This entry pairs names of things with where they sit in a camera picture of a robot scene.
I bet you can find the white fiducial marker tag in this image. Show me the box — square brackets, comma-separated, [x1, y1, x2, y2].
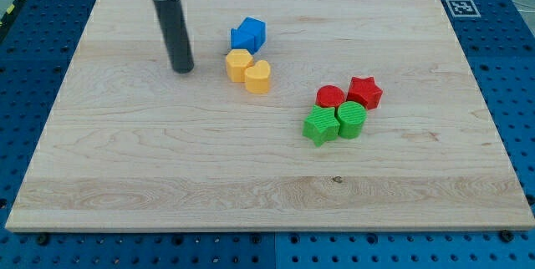
[445, 0, 481, 18]

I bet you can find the yellow hexagon block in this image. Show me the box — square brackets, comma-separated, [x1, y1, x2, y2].
[225, 49, 254, 83]

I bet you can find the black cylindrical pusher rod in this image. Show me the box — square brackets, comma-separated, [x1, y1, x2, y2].
[154, 0, 194, 74]

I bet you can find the green star block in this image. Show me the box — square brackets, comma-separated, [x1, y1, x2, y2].
[302, 104, 340, 147]

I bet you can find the green cylinder block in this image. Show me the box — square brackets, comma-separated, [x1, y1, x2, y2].
[336, 101, 367, 139]

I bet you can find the blue arrow block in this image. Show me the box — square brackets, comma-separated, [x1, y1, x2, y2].
[230, 17, 267, 54]

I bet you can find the red cylinder block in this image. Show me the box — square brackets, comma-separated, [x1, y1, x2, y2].
[315, 85, 346, 108]

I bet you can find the red star block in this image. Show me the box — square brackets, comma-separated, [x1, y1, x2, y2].
[346, 76, 383, 110]

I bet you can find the yellow heart block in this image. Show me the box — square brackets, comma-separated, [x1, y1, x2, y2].
[244, 60, 271, 94]

